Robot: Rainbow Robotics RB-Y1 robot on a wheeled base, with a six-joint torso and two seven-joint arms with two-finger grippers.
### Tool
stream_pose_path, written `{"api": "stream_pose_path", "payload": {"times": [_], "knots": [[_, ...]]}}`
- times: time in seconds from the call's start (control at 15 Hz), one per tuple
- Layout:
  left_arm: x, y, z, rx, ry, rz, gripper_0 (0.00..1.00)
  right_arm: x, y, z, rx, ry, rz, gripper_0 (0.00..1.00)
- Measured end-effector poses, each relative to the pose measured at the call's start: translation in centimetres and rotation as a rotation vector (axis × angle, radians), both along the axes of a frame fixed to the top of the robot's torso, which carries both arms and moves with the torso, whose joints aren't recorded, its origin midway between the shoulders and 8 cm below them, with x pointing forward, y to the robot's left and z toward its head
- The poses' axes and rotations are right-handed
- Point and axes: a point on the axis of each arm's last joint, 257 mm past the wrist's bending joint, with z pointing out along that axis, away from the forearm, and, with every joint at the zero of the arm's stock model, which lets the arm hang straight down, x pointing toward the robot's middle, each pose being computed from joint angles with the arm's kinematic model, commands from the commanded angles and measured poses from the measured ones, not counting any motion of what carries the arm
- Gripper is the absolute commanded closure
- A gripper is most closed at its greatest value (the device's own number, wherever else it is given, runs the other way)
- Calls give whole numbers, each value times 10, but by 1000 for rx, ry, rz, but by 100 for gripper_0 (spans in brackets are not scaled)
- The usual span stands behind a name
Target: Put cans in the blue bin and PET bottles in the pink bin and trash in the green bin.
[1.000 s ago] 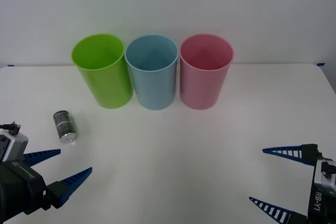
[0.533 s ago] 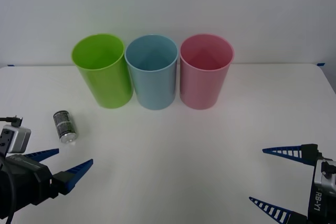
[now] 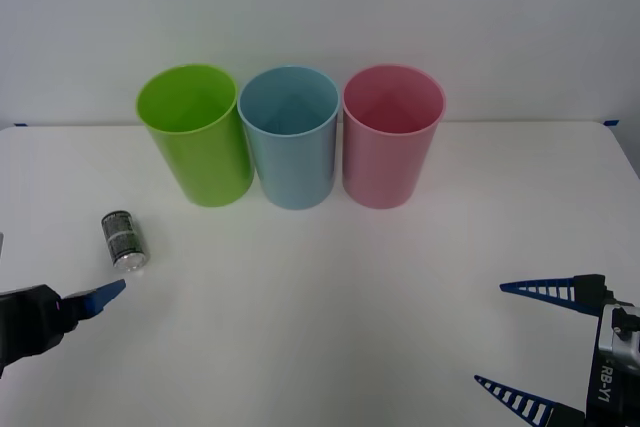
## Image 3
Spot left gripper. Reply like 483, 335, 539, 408
0, 279, 127, 379

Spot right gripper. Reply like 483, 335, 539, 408
473, 273, 640, 427

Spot black drink can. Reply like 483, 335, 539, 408
100, 208, 151, 276

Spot green plastic bin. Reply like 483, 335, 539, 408
135, 62, 256, 208

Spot pale blue plastic bin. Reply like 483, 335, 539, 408
237, 64, 343, 211

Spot pink plastic bin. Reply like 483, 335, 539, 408
341, 63, 447, 210

